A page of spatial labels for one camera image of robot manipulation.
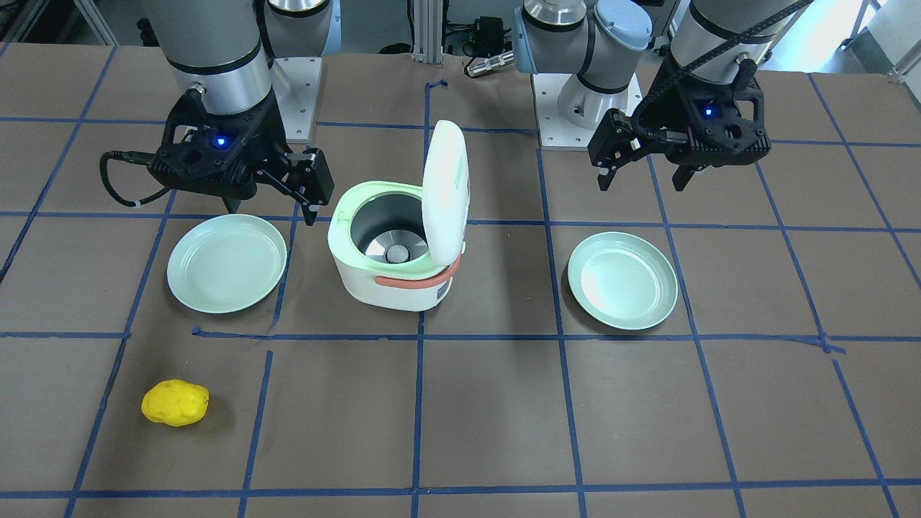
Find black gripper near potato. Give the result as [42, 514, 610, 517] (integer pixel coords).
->
[148, 86, 335, 227]

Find white rice cooker orange handle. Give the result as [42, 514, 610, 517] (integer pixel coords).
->
[327, 119, 470, 312]

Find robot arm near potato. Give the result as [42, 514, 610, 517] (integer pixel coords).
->
[99, 1, 342, 226]

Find green plate near potato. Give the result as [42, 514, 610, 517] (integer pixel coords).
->
[165, 214, 287, 314]

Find green plate far side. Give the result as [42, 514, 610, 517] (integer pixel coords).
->
[567, 232, 679, 330]

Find yellow toy potato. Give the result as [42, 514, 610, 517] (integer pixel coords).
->
[141, 379, 210, 427]

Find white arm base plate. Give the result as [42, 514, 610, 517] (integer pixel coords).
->
[271, 57, 323, 144]

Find aluminium frame post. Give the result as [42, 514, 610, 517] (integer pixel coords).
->
[407, 0, 446, 68]

